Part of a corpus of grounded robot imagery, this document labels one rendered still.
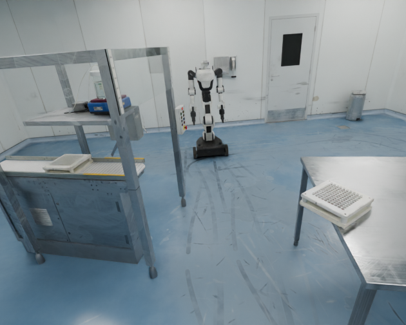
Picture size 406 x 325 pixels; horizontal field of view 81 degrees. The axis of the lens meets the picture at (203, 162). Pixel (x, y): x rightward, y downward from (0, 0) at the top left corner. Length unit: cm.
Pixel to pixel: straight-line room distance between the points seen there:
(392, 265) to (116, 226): 176
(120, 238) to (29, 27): 480
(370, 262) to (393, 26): 595
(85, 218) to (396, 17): 654
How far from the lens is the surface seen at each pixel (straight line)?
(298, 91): 591
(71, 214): 228
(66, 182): 202
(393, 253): 130
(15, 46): 628
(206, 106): 392
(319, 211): 136
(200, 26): 535
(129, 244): 217
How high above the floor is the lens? 167
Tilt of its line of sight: 26 degrees down
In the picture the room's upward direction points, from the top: 4 degrees counter-clockwise
